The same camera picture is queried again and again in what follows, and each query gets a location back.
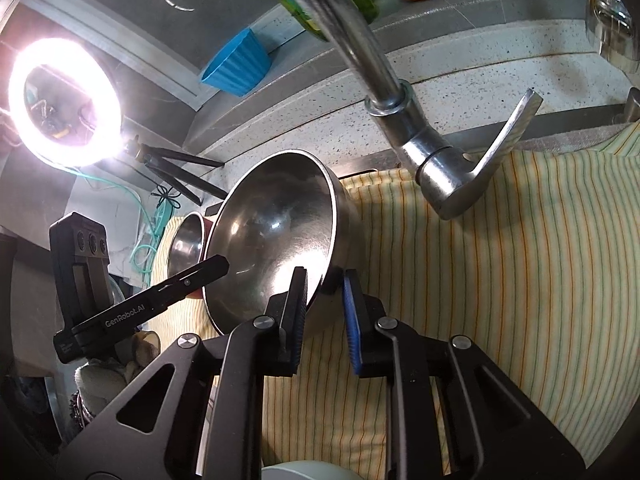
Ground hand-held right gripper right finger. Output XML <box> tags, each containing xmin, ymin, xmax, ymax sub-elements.
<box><xmin>342</xmin><ymin>269</ymin><xmax>586</xmax><ymax>480</ymax></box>

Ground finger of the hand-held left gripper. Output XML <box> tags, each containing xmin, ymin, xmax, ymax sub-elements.
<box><xmin>150</xmin><ymin>255</ymin><xmax>230</xmax><ymax>303</ymax></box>

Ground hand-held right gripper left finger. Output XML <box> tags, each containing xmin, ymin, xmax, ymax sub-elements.
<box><xmin>55</xmin><ymin>266</ymin><xmax>308</xmax><ymax>480</ymax></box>

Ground large stainless steel bowl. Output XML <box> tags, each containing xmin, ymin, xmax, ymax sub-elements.
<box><xmin>202</xmin><ymin>149</ymin><xmax>366</xmax><ymax>337</ymax></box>

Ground person's left hand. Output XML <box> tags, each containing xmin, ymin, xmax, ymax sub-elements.
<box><xmin>74</xmin><ymin>329</ymin><xmax>162</xmax><ymax>413</ymax></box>

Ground red steel bowl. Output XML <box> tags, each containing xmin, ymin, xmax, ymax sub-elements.
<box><xmin>167</xmin><ymin>212</ymin><xmax>217</xmax><ymax>306</ymax></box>

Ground black tripod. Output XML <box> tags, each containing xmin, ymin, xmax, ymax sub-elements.
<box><xmin>122</xmin><ymin>137</ymin><xmax>229</xmax><ymax>206</ymax></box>

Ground white ceramic bowl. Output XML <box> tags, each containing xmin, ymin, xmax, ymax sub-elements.
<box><xmin>260</xmin><ymin>459</ymin><xmax>358</xmax><ymax>480</ymax></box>

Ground yellow striped cloth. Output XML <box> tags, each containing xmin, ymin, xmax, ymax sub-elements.
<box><xmin>150</xmin><ymin>122</ymin><xmax>640</xmax><ymax>480</ymax></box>

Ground blue ribbed cup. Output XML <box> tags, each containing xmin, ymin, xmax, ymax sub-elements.
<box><xmin>201</xmin><ymin>28</ymin><xmax>272</xmax><ymax>97</ymax></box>

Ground window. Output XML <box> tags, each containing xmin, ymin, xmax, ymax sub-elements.
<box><xmin>30</xmin><ymin>0</ymin><xmax>301</xmax><ymax>111</ymax></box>

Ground chrome faucet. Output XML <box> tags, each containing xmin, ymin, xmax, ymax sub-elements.
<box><xmin>260</xmin><ymin>0</ymin><xmax>543</xmax><ymax>220</ymax></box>

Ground flexible faucet sprayer head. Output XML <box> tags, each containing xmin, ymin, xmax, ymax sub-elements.
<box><xmin>584</xmin><ymin>0</ymin><xmax>640</xmax><ymax>70</ymax></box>

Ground teal cable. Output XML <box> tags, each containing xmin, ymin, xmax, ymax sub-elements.
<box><xmin>75</xmin><ymin>170</ymin><xmax>173</xmax><ymax>276</ymax></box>

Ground black cable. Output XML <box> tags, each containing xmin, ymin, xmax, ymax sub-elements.
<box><xmin>152</xmin><ymin>185</ymin><xmax>181</xmax><ymax>209</ymax></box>

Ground ring light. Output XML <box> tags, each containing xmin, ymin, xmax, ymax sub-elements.
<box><xmin>7</xmin><ymin>37</ymin><xmax>124</xmax><ymax>168</ymax></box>

